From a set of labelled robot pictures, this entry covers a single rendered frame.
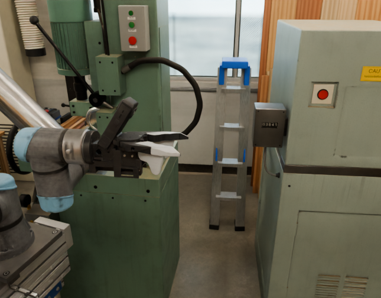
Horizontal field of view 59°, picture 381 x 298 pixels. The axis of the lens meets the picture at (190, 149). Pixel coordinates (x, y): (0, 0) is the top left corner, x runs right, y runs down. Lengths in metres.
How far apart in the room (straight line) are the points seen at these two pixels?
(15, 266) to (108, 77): 0.73
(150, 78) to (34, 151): 0.76
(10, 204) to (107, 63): 0.62
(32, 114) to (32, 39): 2.16
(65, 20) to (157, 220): 0.92
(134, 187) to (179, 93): 1.56
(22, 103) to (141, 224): 0.89
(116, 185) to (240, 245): 1.12
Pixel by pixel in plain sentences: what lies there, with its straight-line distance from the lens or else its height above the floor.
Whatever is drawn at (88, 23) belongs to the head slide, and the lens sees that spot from 1.52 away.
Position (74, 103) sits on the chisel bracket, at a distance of 1.66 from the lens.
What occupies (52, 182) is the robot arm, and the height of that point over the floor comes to 1.14.
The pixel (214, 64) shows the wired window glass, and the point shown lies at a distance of 2.93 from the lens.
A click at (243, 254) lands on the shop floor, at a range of 2.31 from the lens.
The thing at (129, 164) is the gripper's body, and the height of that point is 1.20.
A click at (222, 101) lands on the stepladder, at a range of 2.20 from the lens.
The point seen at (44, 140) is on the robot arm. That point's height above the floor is 1.24.
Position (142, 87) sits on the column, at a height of 1.17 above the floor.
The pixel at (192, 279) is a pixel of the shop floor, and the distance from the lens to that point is 2.13.
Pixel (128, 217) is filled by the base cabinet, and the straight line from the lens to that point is 1.60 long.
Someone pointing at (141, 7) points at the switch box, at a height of 1.47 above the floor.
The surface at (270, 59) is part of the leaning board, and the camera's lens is 2.70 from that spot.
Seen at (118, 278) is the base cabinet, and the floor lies 0.22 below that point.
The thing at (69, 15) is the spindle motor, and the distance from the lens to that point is 1.54.
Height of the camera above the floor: 1.50
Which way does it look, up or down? 24 degrees down
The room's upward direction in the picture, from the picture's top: straight up
